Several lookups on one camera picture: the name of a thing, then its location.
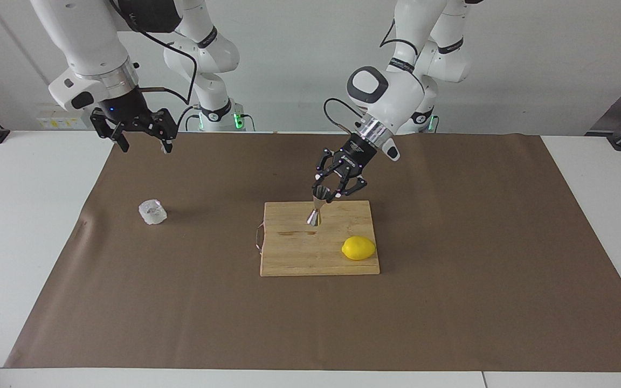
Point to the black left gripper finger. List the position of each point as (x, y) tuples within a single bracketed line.
[(328, 164), (354, 185)]

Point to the wooden cutting board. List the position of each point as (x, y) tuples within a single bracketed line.
[(299, 253)]

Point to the brown paper table mat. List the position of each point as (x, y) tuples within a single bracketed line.
[(450, 302)]

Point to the yellow lemon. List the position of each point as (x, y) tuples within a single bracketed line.
[(358, 248)]

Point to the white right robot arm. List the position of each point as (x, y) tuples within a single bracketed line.
[(89, 48)]

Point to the white wall socket strip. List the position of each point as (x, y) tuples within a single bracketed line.
[(62, 120)]

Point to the stainless steel jigger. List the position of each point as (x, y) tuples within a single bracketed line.
[(318, 202)]

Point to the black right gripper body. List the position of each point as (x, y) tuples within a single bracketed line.
[(122, 108)]

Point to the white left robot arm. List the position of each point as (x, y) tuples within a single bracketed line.
[(397, 97)]

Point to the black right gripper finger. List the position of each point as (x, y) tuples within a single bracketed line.
[(165, 125), (104, 126)]

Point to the clear cut glass tumbler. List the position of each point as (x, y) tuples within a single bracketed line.
[(152, 212)]

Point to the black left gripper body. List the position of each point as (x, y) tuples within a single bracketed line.
[(358, 154)]

